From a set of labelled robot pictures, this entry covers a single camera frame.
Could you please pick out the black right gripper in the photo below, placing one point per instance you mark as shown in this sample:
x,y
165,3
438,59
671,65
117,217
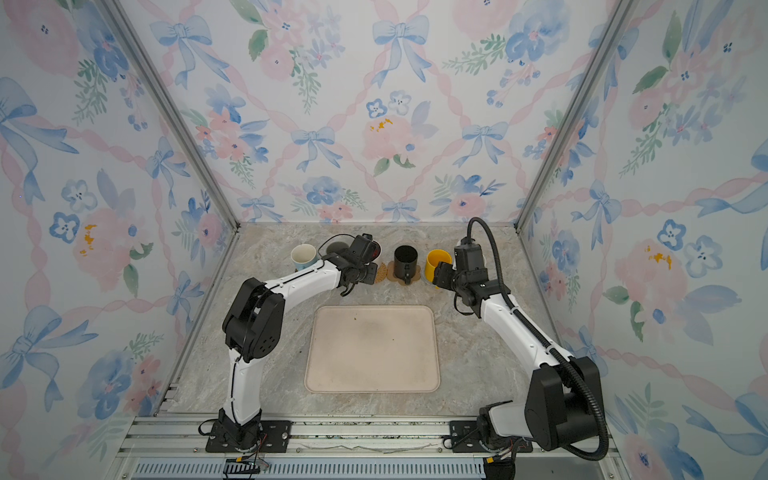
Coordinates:
x,y
442,274

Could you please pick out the beige serving tray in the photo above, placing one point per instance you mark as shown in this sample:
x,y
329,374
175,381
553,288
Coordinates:
x,y
377,349

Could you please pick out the aluminium corner frame post left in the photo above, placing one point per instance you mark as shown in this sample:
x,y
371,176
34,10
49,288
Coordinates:
x,y
117,19

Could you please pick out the black mug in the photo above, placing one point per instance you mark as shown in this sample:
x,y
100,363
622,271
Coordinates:
x,y
406,266

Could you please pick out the aluminium corner frame post right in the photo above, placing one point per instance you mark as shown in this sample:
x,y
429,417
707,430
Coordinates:
x,y
614,29

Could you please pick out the red mug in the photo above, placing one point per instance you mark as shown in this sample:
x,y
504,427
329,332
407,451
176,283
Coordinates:
x,y
375,251

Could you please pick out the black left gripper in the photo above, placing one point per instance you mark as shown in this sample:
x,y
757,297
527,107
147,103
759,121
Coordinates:
x,y
373,270

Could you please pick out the aluminium corner frame post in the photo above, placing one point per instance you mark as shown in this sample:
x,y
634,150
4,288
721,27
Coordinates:
x,y
117,19
614,29

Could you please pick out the yellow mug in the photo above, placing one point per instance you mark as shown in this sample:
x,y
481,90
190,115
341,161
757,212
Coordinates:
x,y
433,260

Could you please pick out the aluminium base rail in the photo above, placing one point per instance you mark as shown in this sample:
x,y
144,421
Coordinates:
x,y
174,446

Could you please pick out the rattan woven round coaster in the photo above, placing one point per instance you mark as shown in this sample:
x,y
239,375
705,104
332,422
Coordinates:
x,y
381,273

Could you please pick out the cork paw print coaster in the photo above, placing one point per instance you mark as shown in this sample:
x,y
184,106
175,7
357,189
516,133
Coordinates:
x,y
393,278

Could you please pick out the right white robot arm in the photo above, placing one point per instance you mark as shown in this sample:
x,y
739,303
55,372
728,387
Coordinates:
x,y
563,406

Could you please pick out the grey mug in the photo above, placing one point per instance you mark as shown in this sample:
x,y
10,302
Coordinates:
x,y
337,247

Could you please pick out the light blue mug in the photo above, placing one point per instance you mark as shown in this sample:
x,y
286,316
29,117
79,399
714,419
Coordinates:
x,y
303,256

